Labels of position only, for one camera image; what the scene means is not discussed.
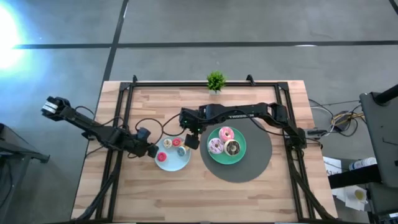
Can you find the small white frosted donut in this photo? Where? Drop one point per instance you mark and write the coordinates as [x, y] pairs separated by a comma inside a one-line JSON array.
[[165, 141]]

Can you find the white plastic bottle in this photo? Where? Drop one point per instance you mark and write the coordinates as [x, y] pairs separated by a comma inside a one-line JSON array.
[[363, 163]]

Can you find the teal plate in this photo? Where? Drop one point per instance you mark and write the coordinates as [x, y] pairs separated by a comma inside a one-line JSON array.
[[227, 159]]

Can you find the large lilac frosted donut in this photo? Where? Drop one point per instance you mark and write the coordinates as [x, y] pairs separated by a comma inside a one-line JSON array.
[[211, 148]]

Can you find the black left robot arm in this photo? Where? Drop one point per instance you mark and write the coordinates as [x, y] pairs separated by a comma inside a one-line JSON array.
[[93, 129]]

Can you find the round grey woven placemat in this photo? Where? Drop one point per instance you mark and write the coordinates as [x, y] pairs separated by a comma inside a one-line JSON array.
[[258, 155]]

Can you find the large chocolate frosted donut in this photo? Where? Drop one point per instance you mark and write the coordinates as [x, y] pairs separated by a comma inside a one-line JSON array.
[[236, 151]]

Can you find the small green potted plant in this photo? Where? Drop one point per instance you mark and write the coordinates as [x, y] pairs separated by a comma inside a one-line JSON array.
[[215, 81]]

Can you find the black horizontal bar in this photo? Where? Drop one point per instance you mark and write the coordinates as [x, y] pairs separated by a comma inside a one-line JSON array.
[[354, 177]]

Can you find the light blue plate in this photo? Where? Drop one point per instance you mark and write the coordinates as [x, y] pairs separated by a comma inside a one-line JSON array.
[[174, 163]]

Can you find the white paper napkin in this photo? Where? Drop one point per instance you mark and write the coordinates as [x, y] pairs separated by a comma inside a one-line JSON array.
[[342, 196]]

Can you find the grey metal cart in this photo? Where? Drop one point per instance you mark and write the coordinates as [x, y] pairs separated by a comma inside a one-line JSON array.
[[18, 152]]

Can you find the small red frosted donut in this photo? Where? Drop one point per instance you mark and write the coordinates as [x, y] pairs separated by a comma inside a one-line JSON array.
[[178, 144], [159, 154]]

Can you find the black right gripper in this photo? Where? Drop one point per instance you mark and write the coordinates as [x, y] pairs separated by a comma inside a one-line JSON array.
[[192, 141]]

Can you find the large pink frosted donut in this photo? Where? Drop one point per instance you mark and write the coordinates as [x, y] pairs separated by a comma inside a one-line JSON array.
[[229, 138]]

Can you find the white printed paper sheet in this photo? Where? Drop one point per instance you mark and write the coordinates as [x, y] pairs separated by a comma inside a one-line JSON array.
[[332, 166]]

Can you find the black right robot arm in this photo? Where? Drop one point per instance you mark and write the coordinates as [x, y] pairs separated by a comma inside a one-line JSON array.
[[242, 111]]

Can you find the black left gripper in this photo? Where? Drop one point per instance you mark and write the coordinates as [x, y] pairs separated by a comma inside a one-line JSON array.
[[140, 147]]

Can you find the black aluminium table frame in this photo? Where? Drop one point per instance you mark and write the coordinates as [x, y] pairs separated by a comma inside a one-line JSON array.
[[186, 84]]

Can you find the cup of yellow drink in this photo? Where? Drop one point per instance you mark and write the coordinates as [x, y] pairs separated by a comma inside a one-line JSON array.
[[360, 195]]

